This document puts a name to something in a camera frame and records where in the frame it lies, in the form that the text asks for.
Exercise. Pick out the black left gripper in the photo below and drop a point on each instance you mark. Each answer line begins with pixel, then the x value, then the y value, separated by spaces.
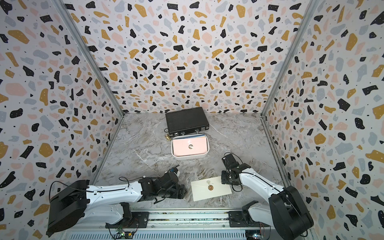
pixel 177 195

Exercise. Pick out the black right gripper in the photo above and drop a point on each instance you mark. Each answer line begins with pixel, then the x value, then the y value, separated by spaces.
pixel 223 172

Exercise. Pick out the white storage tray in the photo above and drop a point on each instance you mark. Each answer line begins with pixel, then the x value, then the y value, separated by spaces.
pixel 190 157

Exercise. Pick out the pink envelope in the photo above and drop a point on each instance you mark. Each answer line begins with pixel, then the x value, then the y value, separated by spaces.
pixel 190 146

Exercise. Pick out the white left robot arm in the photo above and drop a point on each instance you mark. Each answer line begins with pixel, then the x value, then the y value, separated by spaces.
pixel 84 203

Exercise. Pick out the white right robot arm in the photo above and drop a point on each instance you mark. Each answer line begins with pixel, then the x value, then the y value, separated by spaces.
pixel 286 211

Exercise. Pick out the small brass keys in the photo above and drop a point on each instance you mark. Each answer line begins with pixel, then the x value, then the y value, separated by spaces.
pixel 168 137

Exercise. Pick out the small electronics board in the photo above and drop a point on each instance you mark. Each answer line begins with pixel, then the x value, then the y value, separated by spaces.
pixel 120 234

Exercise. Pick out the black metal briefcase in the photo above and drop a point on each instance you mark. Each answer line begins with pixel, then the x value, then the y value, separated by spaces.
pixel 187 121

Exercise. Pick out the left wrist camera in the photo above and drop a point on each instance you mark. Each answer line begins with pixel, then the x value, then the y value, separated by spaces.
pixel 175 171

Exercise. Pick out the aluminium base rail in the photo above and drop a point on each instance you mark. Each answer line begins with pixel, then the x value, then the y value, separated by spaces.
pixel 179 224

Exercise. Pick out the aluminium corner post left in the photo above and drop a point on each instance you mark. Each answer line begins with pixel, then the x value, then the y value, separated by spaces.
pixel 66 17

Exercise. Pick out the aluminium corner post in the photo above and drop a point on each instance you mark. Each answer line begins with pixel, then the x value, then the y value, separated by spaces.
pixel 66 17
pixel 294 47

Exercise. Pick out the aluminium corner post right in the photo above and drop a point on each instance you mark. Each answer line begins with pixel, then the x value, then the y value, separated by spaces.
pixel 294 47

